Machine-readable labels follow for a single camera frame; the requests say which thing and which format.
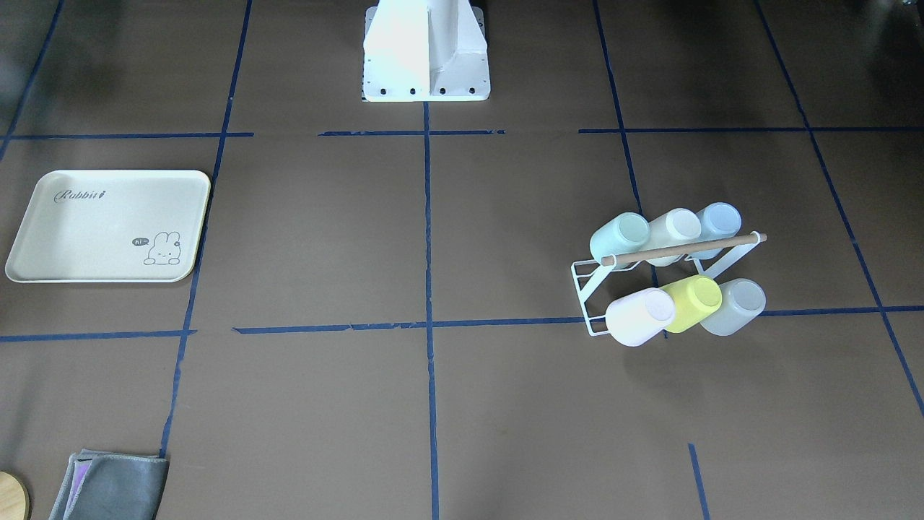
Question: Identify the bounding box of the green cup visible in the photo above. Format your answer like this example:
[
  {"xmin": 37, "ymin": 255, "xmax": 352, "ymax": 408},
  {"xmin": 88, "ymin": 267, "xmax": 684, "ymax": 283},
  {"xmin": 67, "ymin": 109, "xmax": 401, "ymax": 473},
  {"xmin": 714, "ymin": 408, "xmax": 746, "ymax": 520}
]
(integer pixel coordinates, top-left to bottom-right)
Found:
[{"xmin": 588, "ymin": 212, "xmax": 650, "ymax": 263}]

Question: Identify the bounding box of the pink cup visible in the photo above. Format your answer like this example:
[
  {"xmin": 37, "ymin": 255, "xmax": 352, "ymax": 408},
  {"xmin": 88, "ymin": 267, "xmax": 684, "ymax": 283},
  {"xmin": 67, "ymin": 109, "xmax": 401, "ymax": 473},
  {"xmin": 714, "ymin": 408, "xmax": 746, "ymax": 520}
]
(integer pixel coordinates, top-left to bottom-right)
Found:
[{"xmin": 604, "ymin": 287, "xmax": 676, "ymax": 347}]

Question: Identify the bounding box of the cream white cup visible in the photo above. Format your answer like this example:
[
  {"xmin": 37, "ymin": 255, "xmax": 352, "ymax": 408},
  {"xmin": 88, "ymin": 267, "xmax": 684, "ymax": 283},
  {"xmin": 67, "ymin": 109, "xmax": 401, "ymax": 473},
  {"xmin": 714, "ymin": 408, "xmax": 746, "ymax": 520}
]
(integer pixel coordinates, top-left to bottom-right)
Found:
[{"xmin": 644, "ymin": 208, "xmax": 702, "ymax": 250}]

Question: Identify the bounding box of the yellow cup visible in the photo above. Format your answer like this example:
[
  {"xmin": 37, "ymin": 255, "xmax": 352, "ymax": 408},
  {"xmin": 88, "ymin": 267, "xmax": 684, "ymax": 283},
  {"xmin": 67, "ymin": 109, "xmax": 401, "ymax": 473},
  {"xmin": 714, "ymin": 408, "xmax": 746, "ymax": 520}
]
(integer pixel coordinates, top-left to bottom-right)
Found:
[{"xmin": 660, "ymin": 275, "xmax": 723, "ymax": 334}]

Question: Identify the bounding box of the light blue cup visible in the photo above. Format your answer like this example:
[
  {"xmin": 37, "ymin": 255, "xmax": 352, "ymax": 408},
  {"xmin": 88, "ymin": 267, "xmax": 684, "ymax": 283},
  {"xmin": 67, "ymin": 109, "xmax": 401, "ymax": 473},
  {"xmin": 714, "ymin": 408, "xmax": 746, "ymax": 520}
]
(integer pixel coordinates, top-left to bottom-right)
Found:
[{"xmin": 696, "ymin": 201, "xmax": 742, "ymax": 243}]

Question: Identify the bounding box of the grey cup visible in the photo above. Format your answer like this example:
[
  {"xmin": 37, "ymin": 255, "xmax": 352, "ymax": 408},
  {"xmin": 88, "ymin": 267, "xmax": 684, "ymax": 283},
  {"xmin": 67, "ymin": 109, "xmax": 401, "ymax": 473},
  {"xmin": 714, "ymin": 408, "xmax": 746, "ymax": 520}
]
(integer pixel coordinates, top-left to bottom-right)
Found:
[{"xmin": 700, "ymin": 279, "xmax": 767, "ymax": 337}]

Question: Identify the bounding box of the cream rabbit tray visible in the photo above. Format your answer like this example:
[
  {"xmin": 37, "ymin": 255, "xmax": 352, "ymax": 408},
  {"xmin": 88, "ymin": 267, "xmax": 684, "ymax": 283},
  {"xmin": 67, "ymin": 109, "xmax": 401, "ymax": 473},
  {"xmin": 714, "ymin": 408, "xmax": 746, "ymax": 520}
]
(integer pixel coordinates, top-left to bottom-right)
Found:
[{"xmin": 4, "ymin": 169, "xmax": 212, "ymax": 284}]

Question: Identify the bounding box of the grey folded cloth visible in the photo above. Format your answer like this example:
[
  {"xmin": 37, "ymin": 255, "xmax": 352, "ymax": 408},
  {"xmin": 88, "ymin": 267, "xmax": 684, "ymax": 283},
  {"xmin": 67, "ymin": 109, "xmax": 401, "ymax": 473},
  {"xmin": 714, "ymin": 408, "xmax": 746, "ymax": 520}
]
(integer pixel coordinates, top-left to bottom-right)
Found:
[{"xmin": 49, "ymin": 448, "xmax": 170, "ymax": 519}]

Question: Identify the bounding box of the wooden stand with round base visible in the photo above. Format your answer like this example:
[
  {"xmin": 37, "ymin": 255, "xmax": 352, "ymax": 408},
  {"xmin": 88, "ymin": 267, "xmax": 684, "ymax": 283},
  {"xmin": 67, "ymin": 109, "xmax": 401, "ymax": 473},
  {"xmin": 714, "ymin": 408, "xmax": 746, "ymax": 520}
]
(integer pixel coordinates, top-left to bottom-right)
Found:
[{"xmin": 0, "ymin": 471, "xmax": 32, "ymax": 520}]

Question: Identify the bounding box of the white wire cup rack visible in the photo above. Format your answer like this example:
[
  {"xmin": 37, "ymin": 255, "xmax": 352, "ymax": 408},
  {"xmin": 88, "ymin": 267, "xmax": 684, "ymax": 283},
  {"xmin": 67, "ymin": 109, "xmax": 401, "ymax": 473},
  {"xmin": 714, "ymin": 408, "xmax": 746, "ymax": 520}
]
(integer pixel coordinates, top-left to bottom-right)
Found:
[{"xmin": 570, "ymin": 231, "xmax": 768, "ymax": 337}]

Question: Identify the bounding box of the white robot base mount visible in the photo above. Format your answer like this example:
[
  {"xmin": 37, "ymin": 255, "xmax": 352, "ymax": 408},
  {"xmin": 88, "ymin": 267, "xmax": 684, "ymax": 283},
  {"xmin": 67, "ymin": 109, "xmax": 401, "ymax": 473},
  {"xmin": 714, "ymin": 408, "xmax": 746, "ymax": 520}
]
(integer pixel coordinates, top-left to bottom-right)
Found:
[{"xmin": 361, "ymin": 1, "xmax": 492, "ymax": 103}]

